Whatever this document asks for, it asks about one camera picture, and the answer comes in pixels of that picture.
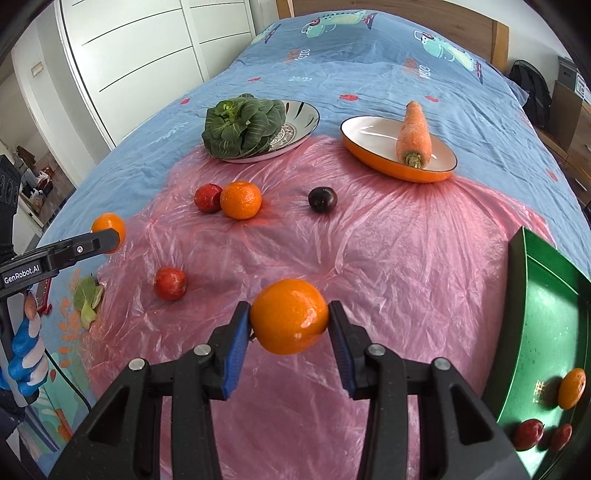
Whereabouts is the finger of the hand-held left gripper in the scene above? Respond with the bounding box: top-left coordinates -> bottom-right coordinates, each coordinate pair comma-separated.
44,228 -> 122,272

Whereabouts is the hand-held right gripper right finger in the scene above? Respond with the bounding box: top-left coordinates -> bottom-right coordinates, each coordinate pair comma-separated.
327,301 -> 532,480

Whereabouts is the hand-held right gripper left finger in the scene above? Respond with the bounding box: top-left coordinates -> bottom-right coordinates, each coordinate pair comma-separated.
48,302 -> 252,480

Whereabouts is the small red apple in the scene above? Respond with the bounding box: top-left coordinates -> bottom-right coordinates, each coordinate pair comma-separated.
549,424 -> 573,453
194,183 -> 225,213
513,418 -> 544,452
154,267 -> 188,301

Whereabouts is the dark purple plum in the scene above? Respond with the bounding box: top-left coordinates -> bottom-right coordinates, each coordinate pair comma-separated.
308,186 -> 339,213

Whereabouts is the green rectangular tray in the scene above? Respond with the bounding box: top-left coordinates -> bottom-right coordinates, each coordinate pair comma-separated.
496,226 -> 591,480

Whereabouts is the large orange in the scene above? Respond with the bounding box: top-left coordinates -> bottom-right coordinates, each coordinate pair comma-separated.
558,368 -> 587,410

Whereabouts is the person's left forearm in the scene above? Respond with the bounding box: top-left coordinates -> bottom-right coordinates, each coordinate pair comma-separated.
0,392 -> 24,462

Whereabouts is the person's left hand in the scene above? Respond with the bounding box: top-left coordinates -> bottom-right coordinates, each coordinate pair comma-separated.
7,291 -> 51,407

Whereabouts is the cut bok choy piece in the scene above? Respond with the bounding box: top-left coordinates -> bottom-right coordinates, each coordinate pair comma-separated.
74,274 -> 105,330

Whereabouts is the pink plastic sheet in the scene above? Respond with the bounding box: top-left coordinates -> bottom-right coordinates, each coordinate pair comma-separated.
81,134 -> 555,480

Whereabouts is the whole green bok choy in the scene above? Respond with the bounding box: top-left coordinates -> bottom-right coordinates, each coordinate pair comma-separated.
202,93 -> 287,160

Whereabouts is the white wardrobe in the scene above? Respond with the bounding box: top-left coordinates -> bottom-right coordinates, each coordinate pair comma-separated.
55,0 -> 282,148

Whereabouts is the orange oval dish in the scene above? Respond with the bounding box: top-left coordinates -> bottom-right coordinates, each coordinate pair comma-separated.
340,115 -> 458,184

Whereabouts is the carrot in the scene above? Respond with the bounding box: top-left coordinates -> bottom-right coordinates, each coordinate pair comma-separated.
396,100 -> 433,168

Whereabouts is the patterned white plate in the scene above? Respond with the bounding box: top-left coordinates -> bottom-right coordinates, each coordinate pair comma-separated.
208,99 -> 321,164

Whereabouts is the wooden dresser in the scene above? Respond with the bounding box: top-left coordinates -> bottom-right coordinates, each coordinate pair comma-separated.
536,78 -> 591,204

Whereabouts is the black backpack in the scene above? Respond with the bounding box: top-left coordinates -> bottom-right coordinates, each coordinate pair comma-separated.
508,59 -> 552,130

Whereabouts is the wooden headboard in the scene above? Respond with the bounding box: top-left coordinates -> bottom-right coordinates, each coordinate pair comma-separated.
276,0 -> 509,70

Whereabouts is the printer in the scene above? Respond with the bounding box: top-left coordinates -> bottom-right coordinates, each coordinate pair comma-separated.
556,55 -> 589,95

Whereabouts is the black cable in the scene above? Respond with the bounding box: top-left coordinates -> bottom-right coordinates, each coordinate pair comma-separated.
46,355 -> 92,412

